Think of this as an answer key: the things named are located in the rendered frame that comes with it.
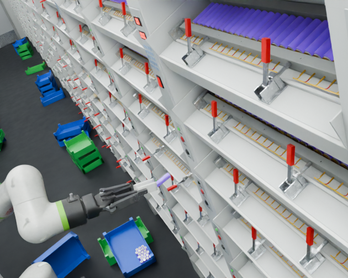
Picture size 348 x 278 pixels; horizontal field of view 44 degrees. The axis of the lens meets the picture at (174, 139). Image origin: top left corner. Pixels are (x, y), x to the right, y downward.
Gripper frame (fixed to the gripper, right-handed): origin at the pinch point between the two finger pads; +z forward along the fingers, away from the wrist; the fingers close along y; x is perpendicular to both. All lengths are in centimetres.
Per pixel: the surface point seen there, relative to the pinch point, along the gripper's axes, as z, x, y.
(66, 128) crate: 7, 92, 309
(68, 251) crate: -27, 98, 117
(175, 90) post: 6.6, -37.3, -22.1
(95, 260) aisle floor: -14, 105, 107
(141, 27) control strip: 2, -53, -19
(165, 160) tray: 16.7, 7.4, 26.0
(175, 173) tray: 16.0, 7.8, 15.2
